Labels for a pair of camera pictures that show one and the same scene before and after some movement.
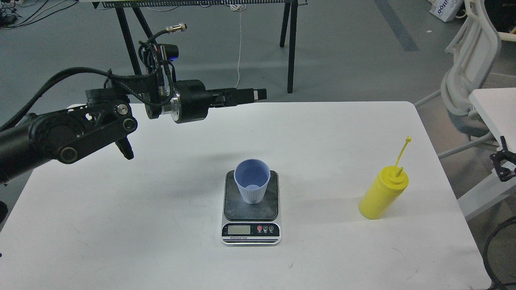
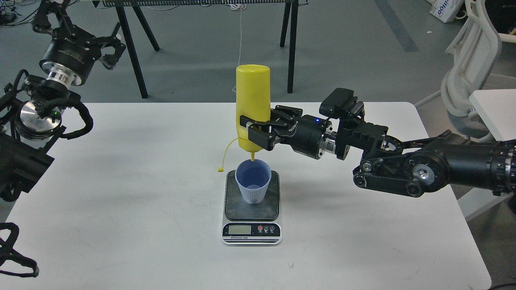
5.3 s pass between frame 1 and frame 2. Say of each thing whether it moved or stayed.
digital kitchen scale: stayed
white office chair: stayed
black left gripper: moved
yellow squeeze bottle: moved
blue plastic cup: stayed
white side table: stayed
